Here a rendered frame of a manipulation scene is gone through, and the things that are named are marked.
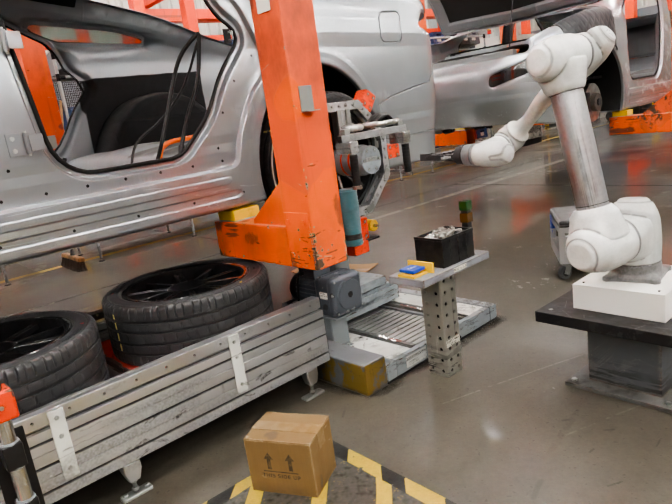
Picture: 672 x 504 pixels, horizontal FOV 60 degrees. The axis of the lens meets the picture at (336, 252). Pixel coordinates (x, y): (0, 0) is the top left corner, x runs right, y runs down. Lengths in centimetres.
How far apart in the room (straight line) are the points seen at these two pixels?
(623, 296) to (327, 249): 102
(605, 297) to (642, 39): 774
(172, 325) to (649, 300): 160
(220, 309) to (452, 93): 349
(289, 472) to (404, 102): 214
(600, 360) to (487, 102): 312
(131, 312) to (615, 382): 173
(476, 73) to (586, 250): 330
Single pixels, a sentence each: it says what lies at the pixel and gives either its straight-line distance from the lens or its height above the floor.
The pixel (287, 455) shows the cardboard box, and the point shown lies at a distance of 182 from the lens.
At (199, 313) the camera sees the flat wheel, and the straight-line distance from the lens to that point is 217.
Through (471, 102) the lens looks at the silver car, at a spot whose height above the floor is 99.
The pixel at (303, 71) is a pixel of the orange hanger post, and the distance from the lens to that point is 215.
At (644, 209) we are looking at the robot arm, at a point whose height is 64.
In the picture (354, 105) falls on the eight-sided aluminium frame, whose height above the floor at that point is 110.
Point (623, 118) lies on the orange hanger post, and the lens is 596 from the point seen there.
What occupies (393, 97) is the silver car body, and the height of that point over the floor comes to 111.
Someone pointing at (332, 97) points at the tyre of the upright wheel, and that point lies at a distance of 285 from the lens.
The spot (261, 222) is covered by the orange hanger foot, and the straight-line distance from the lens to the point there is 243.
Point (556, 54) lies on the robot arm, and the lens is 197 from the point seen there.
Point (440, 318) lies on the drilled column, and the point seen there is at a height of 25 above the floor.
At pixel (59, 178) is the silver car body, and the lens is 228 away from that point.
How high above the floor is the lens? 109
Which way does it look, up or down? 13 degrees down
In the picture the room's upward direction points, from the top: 8 degrees counter-clockwise
